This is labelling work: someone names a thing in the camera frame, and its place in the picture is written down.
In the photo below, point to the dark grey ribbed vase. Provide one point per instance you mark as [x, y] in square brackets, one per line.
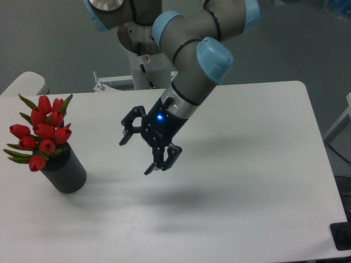
[66, 173]

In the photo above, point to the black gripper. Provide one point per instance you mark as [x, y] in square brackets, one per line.
[157, 128]

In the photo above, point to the white chair on left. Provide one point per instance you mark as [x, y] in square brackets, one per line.
[27, 84]

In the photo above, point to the black device at table corner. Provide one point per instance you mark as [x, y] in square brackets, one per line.
[341, 235]

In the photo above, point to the red tulip bouquet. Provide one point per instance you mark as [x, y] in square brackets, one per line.
[46, 139]

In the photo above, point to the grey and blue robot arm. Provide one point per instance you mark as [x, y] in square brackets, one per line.
[194, 47]

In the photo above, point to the white furniture at right edge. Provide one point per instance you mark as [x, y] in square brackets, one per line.
[338, 125]

